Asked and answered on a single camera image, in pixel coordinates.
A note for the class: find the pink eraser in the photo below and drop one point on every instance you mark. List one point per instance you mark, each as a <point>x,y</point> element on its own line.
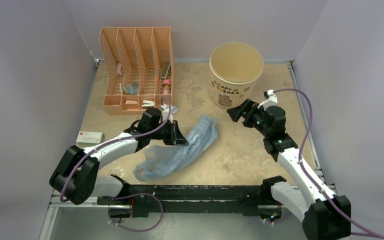
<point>131,102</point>

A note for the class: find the beige capybara trash bin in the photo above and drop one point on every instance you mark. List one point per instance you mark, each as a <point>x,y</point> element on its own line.
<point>235,69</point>

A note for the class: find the white red small box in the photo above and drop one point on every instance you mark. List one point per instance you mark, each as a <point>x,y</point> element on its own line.
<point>89,137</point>

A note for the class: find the white stapler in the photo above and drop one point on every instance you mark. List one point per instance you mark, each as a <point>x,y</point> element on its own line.
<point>147,104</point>

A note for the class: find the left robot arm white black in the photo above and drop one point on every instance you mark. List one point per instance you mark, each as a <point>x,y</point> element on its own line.
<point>76,175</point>

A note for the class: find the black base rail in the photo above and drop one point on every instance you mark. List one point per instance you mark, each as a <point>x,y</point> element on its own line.
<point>194,199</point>

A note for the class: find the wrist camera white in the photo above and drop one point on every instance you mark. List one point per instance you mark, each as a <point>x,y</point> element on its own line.
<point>270,99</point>
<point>168,112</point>

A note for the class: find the blue plastic trash bag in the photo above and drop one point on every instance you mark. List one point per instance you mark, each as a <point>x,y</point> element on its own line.
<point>162,161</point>

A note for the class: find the grey pen case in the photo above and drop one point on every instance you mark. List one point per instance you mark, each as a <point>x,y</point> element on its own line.
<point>164,74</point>

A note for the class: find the aluminium frame rail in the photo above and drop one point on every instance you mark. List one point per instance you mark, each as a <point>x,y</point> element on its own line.
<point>66,221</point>

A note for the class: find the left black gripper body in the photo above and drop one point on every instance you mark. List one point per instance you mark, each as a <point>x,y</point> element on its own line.
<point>165,133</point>

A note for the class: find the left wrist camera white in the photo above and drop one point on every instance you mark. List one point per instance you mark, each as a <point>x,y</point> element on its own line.
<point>168,112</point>

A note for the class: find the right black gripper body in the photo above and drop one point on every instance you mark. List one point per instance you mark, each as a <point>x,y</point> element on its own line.
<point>255,119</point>

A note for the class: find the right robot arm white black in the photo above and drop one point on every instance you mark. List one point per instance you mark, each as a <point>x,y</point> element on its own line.
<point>320,210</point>

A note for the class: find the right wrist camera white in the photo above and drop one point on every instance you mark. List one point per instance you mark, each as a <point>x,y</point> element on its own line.
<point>270,99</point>

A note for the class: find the pink plastic file organizer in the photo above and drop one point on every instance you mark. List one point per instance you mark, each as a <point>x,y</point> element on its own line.
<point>142,52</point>

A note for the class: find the pink cartoon bottle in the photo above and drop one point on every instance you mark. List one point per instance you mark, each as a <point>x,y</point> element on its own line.
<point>166,86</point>

